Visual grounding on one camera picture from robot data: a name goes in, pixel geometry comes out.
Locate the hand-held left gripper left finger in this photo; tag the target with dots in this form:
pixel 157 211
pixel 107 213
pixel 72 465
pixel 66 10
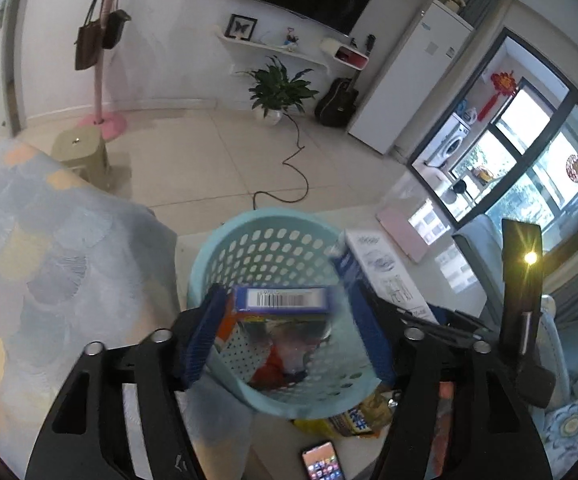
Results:
pixel 204 330

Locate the black guitar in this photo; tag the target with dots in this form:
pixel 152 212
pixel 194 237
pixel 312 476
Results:
pixel 336 105

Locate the red knot ornament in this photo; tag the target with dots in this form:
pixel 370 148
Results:
pixel 503 85

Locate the white washing machine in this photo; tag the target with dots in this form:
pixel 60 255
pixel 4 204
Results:
pixel 451 142

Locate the smartphone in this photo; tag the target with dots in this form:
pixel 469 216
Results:
pixel 323 462

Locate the pink coat rack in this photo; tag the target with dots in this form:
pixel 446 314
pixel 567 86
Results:
pixel 100 100

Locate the potted green plant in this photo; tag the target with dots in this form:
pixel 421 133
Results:
pixel 276 87

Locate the brown hanging bag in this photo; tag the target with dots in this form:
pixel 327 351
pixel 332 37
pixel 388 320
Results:
pixel 88 50

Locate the orange plastic bag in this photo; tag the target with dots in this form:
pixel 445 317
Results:
pixel 271 365

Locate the white blue milk carton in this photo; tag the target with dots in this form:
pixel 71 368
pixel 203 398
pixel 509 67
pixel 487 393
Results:
pixel 389 275

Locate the white wall shelf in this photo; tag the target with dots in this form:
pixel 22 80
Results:
pixel 269 50

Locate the teal plastic basket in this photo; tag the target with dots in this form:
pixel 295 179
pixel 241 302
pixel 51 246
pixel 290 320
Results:
pixel 269 240

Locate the pink flat board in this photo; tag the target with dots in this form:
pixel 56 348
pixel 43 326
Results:
pixel 401 232

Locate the pink white shelf box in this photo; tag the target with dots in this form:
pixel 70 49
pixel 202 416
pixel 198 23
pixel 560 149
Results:
pixel 351 57

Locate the blue snack box with barcode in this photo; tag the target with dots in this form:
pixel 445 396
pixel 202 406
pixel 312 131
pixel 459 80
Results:
pixel 279 299

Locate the dark hanging bag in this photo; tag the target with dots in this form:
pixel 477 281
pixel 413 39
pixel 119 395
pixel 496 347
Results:
pixel 114 27

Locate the floral cushion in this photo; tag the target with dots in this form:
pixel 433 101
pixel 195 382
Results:
pixel 569 410

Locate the small shelf figurine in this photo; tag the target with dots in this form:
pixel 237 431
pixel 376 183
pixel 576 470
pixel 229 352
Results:
pixel 292 40

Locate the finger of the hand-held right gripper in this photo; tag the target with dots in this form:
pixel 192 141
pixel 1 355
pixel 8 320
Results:
pixel 461 317
pixel 439 332

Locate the black framed glass door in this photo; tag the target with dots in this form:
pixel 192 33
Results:
pixel 556 120

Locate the white refrigerator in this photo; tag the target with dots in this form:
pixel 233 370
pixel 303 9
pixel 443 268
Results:
pixel 404 80

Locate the yellow snack packet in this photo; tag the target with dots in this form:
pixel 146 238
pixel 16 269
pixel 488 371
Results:
pixel 364 410

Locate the green plastic stool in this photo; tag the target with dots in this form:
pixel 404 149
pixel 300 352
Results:
pixel 81 152

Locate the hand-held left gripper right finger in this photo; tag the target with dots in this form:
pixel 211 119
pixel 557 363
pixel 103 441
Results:
pixel 369 330

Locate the round window sticker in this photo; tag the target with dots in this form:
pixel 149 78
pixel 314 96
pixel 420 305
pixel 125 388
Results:
pixel 576 166

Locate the butterfly picture frame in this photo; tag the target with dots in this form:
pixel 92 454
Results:
pixel 237 26

